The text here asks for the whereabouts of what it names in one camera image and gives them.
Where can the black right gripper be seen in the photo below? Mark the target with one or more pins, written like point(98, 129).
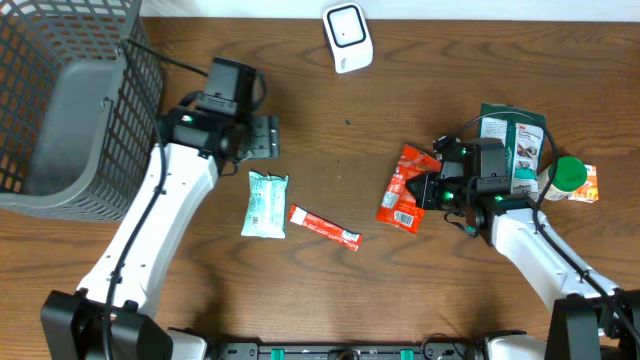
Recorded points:
point(425, 195)

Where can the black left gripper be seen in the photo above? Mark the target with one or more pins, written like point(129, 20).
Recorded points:
point(267, 138)

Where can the red snack pouch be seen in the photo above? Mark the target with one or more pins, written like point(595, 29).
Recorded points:
point(398, 206)

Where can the pale green wet wipes pack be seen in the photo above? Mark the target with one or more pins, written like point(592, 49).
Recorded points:
point(266, 207)

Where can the red white sachet stick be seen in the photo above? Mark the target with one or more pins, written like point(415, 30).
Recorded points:
point(329, 230)

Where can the green 3M gloves package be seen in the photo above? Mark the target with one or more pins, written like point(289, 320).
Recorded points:
point(523, 138)

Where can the green-lidded seasoning jar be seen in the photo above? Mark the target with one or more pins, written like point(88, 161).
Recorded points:
point(570, 176)

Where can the orange snack packet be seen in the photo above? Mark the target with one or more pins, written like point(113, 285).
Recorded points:
point(588, 192)

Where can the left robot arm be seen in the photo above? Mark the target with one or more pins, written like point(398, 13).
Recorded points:
point(111, 314)

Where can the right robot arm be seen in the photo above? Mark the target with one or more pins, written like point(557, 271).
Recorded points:
point(592, 317)

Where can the white barcode scanner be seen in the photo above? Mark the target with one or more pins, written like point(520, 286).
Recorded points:
point(347, 37)

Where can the grey plastic mesh basket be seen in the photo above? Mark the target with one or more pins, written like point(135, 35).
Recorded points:
point(79, 97)

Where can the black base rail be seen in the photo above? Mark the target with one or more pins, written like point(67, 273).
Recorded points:
point(340, 351)

